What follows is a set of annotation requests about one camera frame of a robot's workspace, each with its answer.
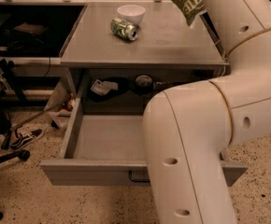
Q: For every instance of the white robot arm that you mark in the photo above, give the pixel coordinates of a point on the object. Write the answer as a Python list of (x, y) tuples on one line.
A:
[(244, 27)]

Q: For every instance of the grey cabinet counter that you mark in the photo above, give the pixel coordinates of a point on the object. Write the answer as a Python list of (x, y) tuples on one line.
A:
[(164, 41)]

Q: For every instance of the grey open drawer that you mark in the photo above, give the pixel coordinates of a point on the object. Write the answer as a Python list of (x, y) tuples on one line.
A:
[(104, 146)]

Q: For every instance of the green soda can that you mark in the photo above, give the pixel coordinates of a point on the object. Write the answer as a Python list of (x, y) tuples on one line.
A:
[(123, 29)]

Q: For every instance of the white bowl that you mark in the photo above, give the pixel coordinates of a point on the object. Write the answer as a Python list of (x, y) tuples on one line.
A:
[(132, 13)]

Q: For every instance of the black white sneaker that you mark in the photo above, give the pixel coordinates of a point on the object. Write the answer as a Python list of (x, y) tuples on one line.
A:
[(21, 140)]

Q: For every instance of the black chair caster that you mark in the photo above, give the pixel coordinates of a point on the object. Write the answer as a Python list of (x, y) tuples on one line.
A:
[(22, 155)]

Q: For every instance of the brown box on shelf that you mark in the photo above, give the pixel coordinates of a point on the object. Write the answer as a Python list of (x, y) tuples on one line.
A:
[(31, 29)]

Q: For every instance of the black drawer handle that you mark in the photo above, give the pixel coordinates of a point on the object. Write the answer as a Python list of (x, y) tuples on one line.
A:
[(138, 177)]

